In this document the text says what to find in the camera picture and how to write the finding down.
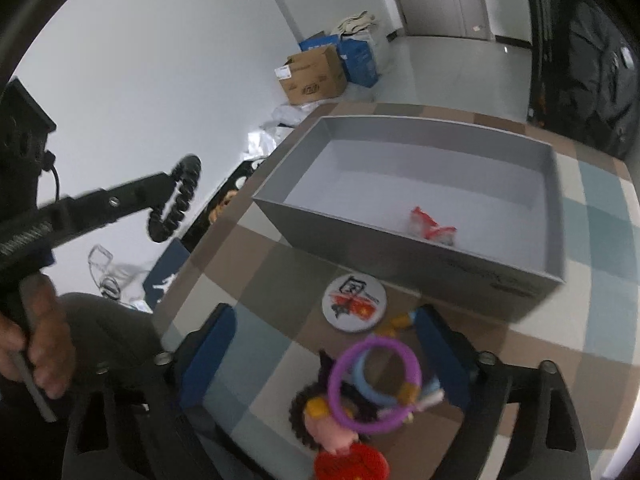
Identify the brown shoe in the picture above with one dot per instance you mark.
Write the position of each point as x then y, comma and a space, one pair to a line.
220, 207

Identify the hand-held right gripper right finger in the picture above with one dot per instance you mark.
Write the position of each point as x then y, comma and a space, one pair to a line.
440, 355

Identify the black backpack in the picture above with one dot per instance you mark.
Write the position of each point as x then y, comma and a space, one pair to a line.
595, 70

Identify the white plastic bag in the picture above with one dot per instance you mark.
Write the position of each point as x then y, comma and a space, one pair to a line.
375, 42

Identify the round white printed badge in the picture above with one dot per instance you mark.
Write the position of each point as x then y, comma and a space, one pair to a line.
352, 305

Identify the black door frame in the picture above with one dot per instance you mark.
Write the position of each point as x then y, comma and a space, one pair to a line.
534, 35

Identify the dark blue shoe box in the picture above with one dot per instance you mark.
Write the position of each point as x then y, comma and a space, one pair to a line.
167, 272

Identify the red round disc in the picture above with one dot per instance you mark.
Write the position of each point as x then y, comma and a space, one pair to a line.
350, 465

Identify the crumpled silver plastic bag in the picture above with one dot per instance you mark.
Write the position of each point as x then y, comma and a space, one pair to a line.
265, 140

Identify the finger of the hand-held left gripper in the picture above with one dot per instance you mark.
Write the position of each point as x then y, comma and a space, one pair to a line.
110, 204

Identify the checked tablecloth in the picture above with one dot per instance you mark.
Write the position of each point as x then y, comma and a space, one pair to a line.
260, 280

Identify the pink and yellow figure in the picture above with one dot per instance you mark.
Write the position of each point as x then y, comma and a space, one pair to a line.
330, 432

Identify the clear plastic packaging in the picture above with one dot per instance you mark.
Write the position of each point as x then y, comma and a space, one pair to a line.
107, 272

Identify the black and white sneaker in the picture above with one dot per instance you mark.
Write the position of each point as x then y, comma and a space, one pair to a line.
245, 172

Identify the brown cardboard box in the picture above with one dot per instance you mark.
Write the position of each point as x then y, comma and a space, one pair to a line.
312, 77

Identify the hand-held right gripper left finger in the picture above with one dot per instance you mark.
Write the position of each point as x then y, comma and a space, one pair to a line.
215, 350

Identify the red and white small trinket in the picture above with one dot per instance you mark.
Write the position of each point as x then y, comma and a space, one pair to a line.
432, 227

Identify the grey plastic mailing bag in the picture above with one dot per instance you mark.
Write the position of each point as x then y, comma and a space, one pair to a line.
295, 112

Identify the person's left hand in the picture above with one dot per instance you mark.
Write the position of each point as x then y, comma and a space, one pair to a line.
47, 330

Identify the grey storage box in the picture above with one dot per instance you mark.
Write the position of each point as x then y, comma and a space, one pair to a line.
400, 185

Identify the blue cardboard box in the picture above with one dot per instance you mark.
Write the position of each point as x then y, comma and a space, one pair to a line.
360, 62

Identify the cream cloth bag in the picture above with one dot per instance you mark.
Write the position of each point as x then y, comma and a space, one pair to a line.
355, 22

